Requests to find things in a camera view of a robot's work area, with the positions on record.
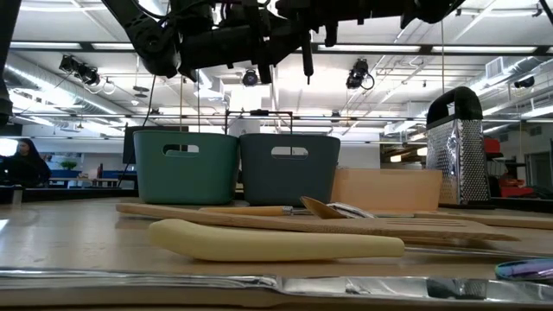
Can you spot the round-headed wooden slotted spatula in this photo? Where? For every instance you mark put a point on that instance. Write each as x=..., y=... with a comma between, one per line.
x=497, y=220

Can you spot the person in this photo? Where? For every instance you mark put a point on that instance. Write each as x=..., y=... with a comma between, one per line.
x=26, y=166

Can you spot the shiny silver spoon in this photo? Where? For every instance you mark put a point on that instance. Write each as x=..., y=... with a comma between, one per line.
x=352, y=211

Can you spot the silver ventilation duct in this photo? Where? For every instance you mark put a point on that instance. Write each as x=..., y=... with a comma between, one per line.
x=43, y=86
x=510, y=69

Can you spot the shelf with red bins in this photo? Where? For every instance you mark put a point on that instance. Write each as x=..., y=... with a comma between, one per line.
x=514, y=188

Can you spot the black ceiling spotlight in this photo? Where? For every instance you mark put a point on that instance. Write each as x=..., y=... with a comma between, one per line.
x=249, y=78
x=80, y=69
x=524, y=82
x=357, y=73

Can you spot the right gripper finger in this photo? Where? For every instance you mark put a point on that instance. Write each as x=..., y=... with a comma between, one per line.
x=332, y=34

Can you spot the iridescent rainbow spoon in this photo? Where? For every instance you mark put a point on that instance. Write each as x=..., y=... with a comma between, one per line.
x=527, y=268

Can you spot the green potted plant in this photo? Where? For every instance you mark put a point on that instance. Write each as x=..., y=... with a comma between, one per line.
x=68, y=164

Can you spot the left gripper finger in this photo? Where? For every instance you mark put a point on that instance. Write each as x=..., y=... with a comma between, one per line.
x=307, y=56

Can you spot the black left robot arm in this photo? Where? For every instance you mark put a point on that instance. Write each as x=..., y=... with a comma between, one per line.
x=151, y=43

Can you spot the silver butter knife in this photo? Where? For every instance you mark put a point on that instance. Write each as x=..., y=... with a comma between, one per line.
x=173, y=281

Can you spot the dark teal plastic bin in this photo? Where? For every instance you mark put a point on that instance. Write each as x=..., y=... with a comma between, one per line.
x=289, y=181

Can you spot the green plastic bin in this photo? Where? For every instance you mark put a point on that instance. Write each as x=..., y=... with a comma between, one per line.
x=186, y=181

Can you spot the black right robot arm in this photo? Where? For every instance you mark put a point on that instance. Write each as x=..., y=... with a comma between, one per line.
x=432, y=8

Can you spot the black monitor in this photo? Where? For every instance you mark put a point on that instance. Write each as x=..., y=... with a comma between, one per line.
x=128, y=147

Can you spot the square-headed wooden slotted spatula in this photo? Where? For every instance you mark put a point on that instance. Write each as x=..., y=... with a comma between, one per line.
x=302, y=224

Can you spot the long wooden background table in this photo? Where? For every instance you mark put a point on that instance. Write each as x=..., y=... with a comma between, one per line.
x=82, y=179

